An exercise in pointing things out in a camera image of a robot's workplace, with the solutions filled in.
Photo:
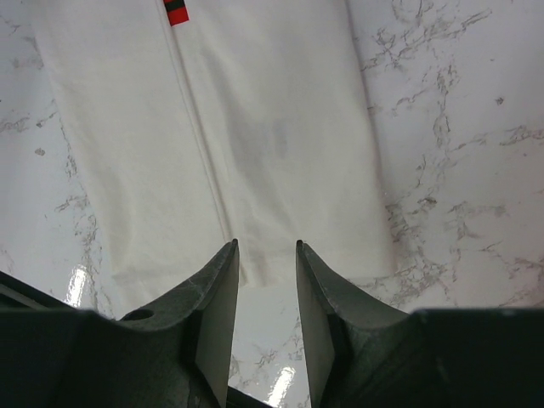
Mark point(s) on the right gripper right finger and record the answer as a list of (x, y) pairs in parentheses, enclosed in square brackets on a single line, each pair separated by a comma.
[(361, 352)]

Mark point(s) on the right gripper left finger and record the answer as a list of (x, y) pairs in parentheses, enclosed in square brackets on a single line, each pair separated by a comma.
[(172, 352)]

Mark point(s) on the white coca-cola t-shirt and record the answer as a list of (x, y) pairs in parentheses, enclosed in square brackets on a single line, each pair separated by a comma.
[(195, 123)]

